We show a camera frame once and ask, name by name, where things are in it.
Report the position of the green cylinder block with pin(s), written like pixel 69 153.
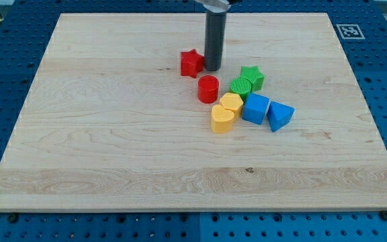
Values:
pixel 241 86

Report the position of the green star block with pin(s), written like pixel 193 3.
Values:
pixel 254 76

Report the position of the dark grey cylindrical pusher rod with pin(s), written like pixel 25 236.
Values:
pixel 214 40

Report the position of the black bolt right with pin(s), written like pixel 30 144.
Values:
pixel 383 215

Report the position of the black bolt left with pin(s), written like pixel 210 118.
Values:
pixel 12 218

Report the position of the silver metal rod mount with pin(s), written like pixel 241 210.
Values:
pixel 217 5

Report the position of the white fiducial marker tag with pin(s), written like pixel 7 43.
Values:
pixel 350 32

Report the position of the red cylinder block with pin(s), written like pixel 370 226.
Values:
pixel 208 87

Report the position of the light wooden board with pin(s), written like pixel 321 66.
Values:
pixel 110 125

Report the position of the black bolt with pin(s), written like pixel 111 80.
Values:
pixel 383 215
pixel 12 218

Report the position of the yellow hexagon block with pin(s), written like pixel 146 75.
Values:
pixel 232 102

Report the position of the blue triangle block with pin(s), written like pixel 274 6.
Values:
pixel 279 115

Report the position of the red star block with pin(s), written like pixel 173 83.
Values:
pixel 191 63

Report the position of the yellow heart block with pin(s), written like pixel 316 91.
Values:
pixel 221 119

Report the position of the blue cube block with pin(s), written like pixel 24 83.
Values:
pixel 255 108

